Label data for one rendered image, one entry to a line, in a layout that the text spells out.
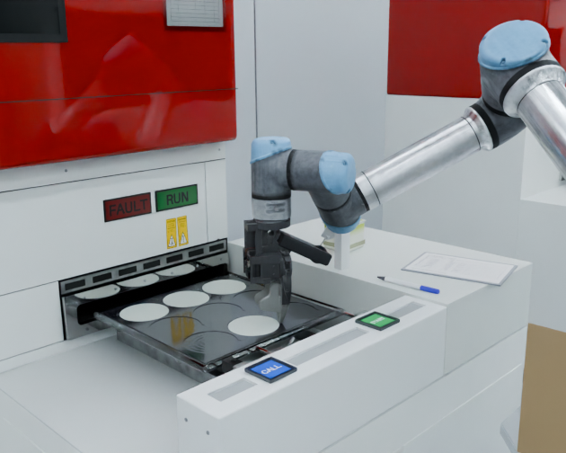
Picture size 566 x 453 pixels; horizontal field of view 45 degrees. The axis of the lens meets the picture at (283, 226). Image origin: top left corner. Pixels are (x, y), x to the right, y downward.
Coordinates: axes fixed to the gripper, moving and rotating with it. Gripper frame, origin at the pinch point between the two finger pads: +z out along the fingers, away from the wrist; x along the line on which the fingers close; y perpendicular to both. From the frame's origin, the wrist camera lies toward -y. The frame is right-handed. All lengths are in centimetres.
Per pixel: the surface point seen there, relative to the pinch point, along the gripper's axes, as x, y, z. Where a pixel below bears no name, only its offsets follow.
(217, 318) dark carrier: -5.5, 12.3, 1.3
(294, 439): 36.2, 7.8, 4.4
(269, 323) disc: -0.1, 2.9, 1.2
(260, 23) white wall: -245, -52, -65
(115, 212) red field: -22.5, 30.7, -18.1
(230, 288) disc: -22.8, 6.6, 1.3
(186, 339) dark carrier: 3.0, 19.6, 1.3
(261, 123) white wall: -244, -51, -12
